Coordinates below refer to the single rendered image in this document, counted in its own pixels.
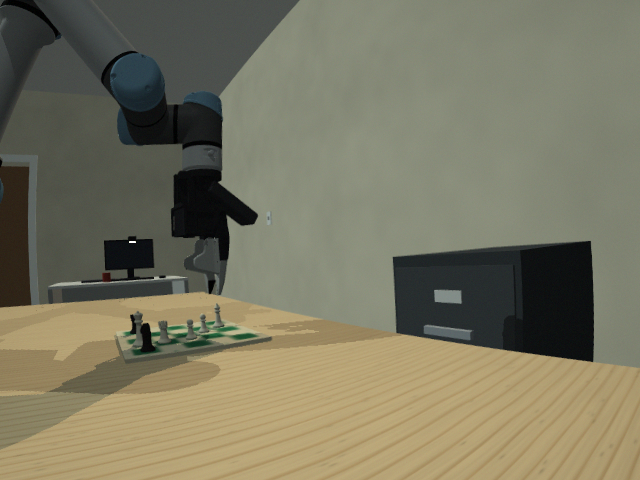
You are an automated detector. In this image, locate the green and cream chessboard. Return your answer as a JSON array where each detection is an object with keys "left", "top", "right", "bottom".
[{"left": 116, "top": 319, "right": 272, "bottom": 364}]

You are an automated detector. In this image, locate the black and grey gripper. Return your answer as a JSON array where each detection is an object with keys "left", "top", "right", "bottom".
[{"left": 171, "top": 169, "right": 229, "bottom": 295}]

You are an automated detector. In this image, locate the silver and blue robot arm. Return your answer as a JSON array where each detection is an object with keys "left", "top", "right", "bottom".
[{"left": 0, "top": 0, "right": 258, "bottom": 226}]

